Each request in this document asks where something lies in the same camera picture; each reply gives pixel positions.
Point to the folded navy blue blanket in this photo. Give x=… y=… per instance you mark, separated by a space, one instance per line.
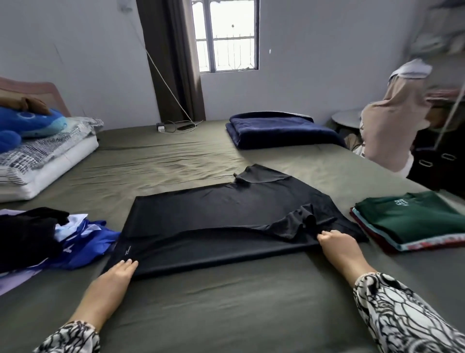
x=279 y=131

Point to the person's left fingers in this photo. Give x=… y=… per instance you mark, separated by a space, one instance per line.
x=128 y=267

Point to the blue plush toy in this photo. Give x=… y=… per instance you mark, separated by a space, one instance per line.
x=25 y=125

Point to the white charger plug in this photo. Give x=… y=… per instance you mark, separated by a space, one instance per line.
x=161 y=128

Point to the folded white mattress pad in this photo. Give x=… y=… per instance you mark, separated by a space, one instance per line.
x=51 y=167

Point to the crumpled black garment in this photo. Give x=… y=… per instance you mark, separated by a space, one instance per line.
x=27 y=236

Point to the round grey side table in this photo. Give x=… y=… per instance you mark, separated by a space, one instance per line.
x=347 y=118

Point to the brown plush toy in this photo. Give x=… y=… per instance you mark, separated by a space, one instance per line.
x=25 y=103

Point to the lavender garment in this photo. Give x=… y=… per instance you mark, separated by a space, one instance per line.
x=12 y=282

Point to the black t-shirt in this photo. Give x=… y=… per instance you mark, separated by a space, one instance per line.
x=225 y=222

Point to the folded light blue garment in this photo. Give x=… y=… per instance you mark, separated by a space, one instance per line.
x=428 y=243

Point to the person's right hand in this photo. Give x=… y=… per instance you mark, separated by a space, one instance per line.
x=339 y=249

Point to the person's left forearm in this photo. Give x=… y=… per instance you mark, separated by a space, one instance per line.
x=78 y=327

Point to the person's left hand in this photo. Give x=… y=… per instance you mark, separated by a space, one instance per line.
x=109 y=287

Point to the dark brown curtain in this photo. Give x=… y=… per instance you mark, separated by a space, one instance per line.
x=170 y=61

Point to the crumpled blue garment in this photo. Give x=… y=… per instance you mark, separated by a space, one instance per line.
x=87 y=245

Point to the folded dark red garment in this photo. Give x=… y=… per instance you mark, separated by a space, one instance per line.
x=379 y=243

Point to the person's right fingers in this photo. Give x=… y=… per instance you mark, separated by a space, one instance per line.
x=330 y=236

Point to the folded dark green shirt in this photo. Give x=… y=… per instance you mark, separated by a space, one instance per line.
x=410 y=216

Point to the black fabric storage drawers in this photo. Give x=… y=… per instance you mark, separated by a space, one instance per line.
x=437 y=160

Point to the metal shelf rack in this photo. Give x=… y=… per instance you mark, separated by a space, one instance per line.
x=437 y=40

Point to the olive green bed sheet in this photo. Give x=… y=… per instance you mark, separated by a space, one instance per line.
x=232 y=309

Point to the window with metal grille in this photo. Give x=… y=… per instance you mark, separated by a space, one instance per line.
x=225 y=36

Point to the pink headboard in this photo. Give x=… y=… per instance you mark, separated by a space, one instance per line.
x=36 y=92

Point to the person's right forearm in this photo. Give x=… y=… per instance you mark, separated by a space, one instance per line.
x=403 y=316

